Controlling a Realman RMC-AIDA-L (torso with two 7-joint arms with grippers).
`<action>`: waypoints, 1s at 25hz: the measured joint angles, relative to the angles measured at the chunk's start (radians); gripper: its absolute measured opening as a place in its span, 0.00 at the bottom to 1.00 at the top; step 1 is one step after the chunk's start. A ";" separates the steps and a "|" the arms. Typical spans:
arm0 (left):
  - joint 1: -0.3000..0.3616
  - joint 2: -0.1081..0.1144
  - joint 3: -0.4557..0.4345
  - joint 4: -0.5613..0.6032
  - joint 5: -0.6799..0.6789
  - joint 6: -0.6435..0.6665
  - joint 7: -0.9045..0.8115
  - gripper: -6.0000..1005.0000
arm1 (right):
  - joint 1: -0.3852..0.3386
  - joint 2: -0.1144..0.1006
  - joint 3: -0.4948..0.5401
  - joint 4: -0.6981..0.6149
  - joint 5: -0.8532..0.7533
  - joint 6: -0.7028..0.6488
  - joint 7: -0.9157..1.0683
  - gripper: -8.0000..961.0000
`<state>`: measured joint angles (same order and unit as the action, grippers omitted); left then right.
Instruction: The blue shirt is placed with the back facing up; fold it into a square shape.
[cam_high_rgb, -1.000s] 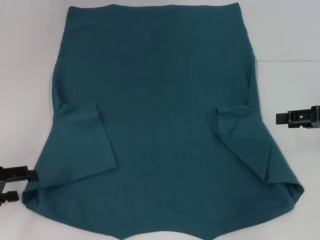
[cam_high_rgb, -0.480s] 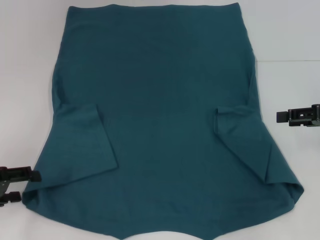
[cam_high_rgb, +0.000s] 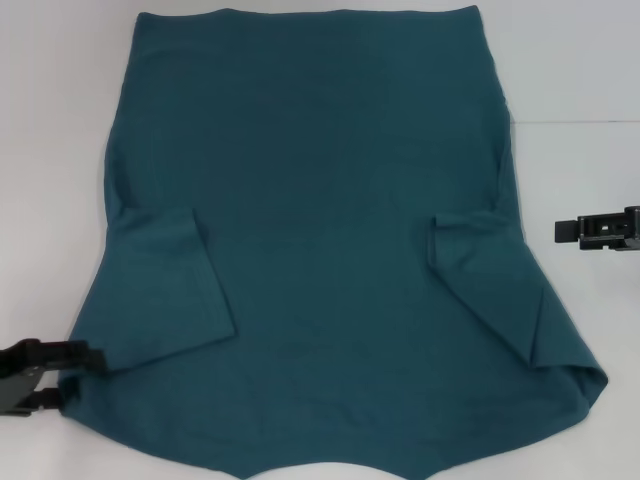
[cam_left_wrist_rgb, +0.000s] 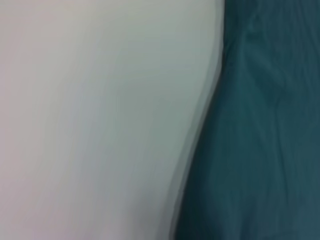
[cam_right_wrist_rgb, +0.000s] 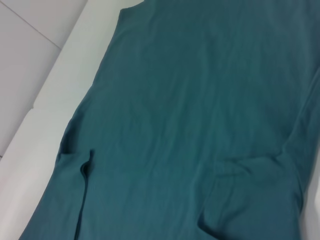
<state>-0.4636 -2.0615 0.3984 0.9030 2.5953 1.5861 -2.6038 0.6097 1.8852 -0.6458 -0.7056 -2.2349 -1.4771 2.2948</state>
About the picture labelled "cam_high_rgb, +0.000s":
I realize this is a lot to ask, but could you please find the blue short-sleeved shirt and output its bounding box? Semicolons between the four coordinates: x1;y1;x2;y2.
58;4;609;480

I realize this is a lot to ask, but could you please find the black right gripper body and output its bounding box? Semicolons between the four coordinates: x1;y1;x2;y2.
619;204;640;252

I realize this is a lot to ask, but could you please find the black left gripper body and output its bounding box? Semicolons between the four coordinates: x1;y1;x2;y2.
0;338;46;419

